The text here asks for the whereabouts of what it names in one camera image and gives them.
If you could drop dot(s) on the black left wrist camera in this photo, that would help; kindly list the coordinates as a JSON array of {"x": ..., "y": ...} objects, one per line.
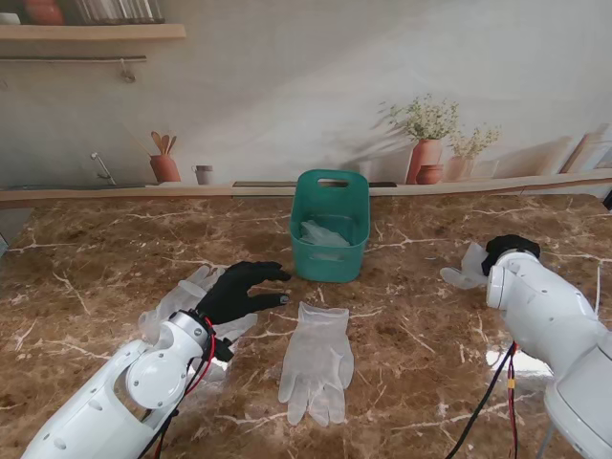
[{"x": 223, "y": 349}]

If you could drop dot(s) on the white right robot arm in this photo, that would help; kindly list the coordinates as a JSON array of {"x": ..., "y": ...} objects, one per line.
[{"x": 540, "y": 311}]

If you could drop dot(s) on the green plastic basket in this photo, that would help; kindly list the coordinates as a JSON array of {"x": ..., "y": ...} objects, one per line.
[{"x": 330, "y": 272}]

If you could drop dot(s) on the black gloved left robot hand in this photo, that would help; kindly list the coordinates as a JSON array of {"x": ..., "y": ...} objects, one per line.
[{"x": 234, "y": 296}]

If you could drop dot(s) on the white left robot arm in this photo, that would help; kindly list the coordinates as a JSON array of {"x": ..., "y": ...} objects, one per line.
[{"x": 119, "y": 397}]

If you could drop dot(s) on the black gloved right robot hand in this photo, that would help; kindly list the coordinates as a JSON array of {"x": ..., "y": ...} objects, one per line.
[{"x": 511, "y": 244}]

